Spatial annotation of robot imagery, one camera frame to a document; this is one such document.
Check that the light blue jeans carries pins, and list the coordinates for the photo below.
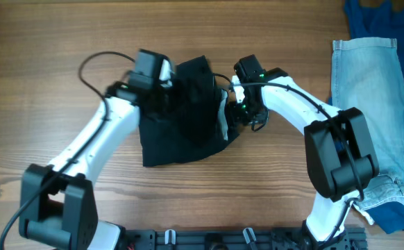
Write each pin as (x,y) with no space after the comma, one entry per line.
(366,74)

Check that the black garment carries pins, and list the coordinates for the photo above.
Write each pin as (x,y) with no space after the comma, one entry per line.
(199,126)

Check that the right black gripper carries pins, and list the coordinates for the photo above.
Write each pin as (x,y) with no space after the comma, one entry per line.
(237,113)

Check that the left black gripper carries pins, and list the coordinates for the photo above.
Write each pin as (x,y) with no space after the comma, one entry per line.
(167,113)

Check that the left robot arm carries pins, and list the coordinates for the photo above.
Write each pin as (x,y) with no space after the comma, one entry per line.
(57,205)

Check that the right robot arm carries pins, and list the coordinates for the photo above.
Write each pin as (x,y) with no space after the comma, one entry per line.
(340,157)

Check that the blue garment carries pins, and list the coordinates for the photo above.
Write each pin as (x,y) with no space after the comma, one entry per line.
(381,22)

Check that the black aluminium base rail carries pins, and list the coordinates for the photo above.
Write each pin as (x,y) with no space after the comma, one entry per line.
(223,239)

